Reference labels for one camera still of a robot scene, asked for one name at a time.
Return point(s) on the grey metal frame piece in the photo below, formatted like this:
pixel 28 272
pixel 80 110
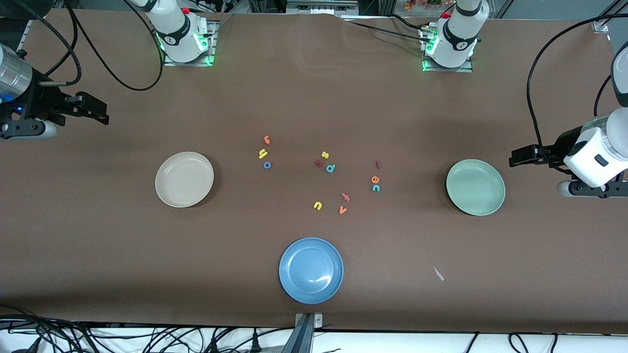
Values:
pixel 321 7

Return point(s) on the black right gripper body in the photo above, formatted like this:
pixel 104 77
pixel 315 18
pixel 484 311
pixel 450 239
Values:
pixel 38 102

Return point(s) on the white paper scrap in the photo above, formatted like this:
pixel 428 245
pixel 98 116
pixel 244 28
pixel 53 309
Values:
pixel 438 273

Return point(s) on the beige round plate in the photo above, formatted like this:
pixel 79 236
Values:
pixel 184 179

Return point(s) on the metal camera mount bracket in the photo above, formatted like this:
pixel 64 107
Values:
pixel 318 321

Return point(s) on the black power plug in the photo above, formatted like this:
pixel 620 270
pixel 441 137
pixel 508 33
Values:
pixel 214 345
pixel 254 342

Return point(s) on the aluminium frame rail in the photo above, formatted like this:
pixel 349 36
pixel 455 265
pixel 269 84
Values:
pixel 22 44

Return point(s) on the dark camera mount pole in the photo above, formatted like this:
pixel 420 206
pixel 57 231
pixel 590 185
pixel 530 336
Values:
pixel 300 338

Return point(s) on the blue round plate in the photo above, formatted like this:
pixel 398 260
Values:
pixel 311 270

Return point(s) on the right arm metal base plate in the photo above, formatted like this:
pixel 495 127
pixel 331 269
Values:
pixel 212 49

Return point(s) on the aluminium corner extrusion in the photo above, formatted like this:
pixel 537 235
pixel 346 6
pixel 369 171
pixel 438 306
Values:
pixel 601 24

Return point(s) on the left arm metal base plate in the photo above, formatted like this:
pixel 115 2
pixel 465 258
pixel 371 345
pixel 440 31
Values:
pixel 449 70

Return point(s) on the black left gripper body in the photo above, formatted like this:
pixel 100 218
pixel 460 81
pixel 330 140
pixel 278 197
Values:
pixel 561 146

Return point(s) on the brown paper table cover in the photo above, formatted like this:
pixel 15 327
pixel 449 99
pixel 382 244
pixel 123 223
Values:
pixel 98 245

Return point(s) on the orange flower decoration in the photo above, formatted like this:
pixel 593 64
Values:
pixel 422 4

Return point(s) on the green round plate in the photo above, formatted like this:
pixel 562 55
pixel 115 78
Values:
pixel 476 187

